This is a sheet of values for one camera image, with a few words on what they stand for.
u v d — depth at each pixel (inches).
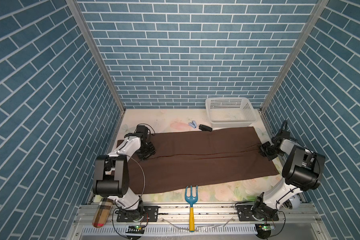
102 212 28.2
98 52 34.3
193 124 43.2
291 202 27.8
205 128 42.4
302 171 19.3
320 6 27.8
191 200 30.5
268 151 32.2
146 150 30.3
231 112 47.0
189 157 38.0
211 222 28.5
